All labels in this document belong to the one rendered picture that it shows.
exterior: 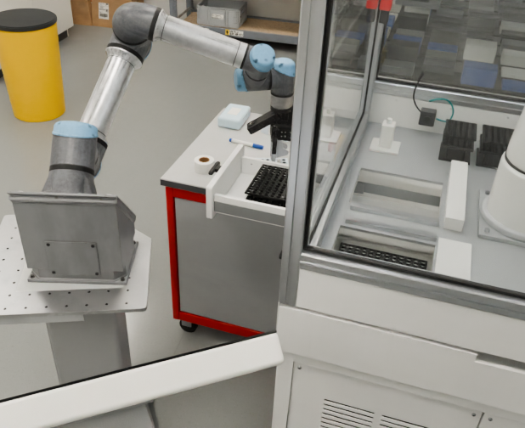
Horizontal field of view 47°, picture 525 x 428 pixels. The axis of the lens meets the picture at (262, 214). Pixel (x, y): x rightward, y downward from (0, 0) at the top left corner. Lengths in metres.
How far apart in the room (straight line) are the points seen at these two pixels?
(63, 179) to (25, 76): 2.61
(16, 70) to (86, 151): 2.58
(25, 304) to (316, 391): 0.76
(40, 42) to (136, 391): 3.43
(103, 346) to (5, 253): 0.39
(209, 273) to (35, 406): 1.48
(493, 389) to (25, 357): 1.80
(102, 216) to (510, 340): 0.96
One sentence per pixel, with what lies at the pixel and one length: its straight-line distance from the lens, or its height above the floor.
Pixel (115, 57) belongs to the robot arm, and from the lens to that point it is 1.90.
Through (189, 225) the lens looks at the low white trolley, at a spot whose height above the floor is 0.57.
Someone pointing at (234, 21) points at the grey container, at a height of 0.20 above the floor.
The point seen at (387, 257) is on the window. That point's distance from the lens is 1.20.
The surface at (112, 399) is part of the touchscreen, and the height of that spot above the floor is 1.18.
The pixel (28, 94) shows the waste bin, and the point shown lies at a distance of 4.25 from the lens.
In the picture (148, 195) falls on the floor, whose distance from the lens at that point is 3.41.
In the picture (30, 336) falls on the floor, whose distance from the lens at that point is 2.67.
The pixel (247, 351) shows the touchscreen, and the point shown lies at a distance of 0.89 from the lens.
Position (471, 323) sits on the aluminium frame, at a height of 1.01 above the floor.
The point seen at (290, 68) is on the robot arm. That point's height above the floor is 1.15.
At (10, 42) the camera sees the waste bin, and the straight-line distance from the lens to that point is 4.13.
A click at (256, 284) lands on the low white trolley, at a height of 0.38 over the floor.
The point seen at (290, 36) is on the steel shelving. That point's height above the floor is 0.15.
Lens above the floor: 1.84
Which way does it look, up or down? 35 degrees down
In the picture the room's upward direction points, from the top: 3 degrees clockwise
